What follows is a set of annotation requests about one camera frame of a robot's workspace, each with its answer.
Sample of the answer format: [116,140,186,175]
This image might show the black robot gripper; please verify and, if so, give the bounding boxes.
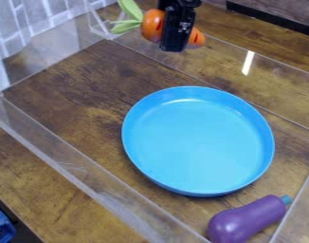
[159,0,202,52]

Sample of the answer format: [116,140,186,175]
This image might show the orange toy carrot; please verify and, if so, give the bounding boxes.
[112,0,207,49]

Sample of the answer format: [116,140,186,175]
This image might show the white grid curtain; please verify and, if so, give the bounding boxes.
[0,0,116,92]

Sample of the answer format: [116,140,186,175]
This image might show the blue plastic plate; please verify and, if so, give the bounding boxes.
[122,86,275,196]

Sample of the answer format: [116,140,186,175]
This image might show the purple toy eggplant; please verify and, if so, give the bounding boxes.
[207,195,292,243]

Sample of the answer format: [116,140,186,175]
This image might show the blue object at corner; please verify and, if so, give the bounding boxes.
[0,210,17,243]

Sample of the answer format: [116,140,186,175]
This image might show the clear acrylic enclosure wall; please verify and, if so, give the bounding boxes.
[0,3,309,243]

